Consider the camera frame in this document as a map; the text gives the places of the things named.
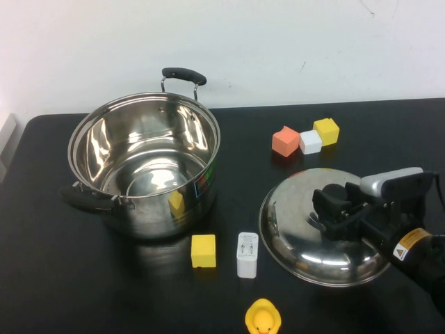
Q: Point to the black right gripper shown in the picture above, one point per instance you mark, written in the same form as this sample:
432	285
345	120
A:
382	222

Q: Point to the steel lid with black knob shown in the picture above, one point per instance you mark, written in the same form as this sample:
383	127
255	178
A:
295	222

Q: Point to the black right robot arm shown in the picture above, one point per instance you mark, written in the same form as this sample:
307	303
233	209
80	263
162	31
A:
417	257

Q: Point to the stainless steel cooking pot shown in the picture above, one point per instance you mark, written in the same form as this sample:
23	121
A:
139	146

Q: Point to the white foam cube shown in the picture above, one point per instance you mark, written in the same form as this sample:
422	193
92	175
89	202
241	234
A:
310	143

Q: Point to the yellow foam cube with notch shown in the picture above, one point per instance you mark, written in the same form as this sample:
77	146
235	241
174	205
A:
328	132

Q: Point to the orange foam cube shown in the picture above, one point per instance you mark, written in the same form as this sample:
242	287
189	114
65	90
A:
285	141

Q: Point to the yellow rubber duck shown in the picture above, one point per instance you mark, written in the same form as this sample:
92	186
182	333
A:
262	318

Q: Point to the silver grey wrist camera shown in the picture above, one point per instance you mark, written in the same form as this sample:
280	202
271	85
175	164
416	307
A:
389	184

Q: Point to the white USB wall charger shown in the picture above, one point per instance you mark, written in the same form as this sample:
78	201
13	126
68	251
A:
247	264

